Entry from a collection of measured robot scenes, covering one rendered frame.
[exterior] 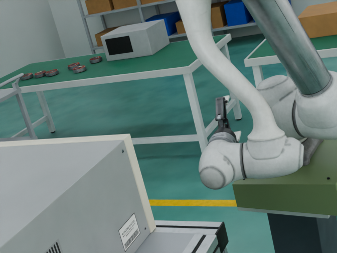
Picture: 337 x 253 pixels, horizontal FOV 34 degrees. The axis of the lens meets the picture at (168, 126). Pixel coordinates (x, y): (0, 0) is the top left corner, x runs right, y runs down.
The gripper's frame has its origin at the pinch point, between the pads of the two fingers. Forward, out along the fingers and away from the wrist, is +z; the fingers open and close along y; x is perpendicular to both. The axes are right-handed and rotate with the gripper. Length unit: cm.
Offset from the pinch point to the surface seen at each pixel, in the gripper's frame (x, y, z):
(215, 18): 115, -86, 565
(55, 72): 193, -23, 242
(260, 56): 13, -38, 182
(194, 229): -7, 13, -84
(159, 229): 1, 14, -83
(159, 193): 101, -103, 144
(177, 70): 73, -35, 191
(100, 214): 3, 27, -96
